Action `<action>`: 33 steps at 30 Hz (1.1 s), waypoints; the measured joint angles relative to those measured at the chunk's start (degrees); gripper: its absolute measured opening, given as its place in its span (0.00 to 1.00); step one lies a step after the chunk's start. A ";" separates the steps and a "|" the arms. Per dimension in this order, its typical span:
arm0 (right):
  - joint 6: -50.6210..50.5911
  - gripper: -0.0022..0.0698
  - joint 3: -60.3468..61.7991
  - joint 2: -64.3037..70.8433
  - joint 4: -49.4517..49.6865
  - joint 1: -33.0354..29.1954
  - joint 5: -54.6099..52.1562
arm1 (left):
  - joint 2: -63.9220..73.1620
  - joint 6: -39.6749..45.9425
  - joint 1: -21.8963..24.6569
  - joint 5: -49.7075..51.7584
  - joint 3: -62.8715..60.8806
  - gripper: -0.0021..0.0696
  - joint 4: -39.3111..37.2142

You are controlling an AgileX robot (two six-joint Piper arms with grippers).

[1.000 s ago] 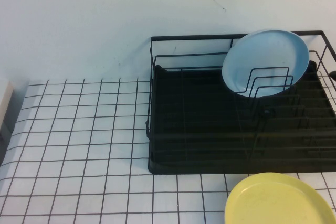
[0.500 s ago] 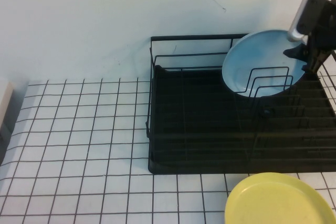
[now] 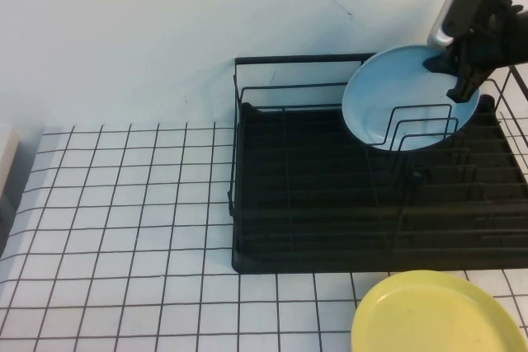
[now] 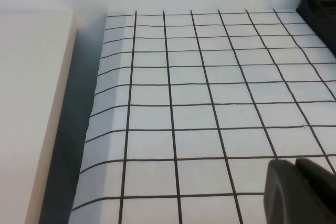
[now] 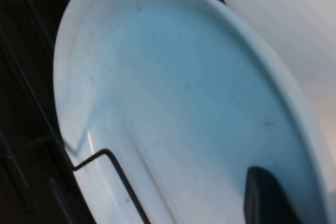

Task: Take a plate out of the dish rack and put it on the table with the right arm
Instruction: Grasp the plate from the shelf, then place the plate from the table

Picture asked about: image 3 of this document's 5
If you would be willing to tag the light blue plate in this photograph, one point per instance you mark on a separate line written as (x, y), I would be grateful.
(392, 96)

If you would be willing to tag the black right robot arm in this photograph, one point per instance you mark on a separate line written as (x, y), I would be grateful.
(517, 38)

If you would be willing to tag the white grid-patterned tablecloth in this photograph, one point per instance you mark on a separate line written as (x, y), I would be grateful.
(123, 203)

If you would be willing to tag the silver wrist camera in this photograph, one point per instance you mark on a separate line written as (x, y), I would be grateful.
(441, 26)

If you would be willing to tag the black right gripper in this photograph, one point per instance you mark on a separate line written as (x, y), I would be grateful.
(482, 38)

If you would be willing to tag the yellow plate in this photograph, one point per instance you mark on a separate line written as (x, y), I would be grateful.
(433, 319)

